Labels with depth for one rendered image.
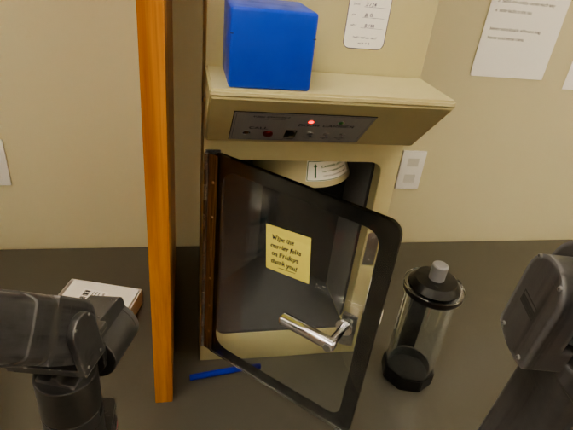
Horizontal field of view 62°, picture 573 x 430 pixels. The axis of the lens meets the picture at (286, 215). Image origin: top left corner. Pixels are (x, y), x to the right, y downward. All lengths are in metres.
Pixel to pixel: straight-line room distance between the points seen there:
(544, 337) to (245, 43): 0.43
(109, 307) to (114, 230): 0.78
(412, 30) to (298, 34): 0.22
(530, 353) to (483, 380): 0.79
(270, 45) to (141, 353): 0.66
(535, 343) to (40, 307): 0.35
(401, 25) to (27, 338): 0.60
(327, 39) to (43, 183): 0.81
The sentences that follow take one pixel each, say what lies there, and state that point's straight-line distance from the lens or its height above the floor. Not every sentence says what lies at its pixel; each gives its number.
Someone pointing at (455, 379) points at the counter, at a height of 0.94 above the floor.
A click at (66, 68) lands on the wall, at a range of 1.16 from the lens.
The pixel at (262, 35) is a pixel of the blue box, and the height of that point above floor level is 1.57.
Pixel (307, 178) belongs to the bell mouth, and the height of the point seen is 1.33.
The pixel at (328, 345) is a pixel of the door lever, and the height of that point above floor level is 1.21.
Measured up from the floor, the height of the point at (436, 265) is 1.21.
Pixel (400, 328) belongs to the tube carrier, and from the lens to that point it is 0.93.
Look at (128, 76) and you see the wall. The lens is 1.15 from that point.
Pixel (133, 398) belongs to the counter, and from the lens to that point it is 0.94.
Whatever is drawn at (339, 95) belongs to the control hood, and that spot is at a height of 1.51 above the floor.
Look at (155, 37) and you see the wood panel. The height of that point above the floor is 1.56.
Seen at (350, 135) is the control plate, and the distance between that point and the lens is 0.70.
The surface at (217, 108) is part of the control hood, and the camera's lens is 0.61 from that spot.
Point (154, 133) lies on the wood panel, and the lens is 0.62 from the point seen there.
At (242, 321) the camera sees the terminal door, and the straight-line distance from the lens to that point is 0.83.
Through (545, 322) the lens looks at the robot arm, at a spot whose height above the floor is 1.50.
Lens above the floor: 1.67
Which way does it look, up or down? 30 degrees down
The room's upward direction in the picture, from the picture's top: 7 degrees clockwise
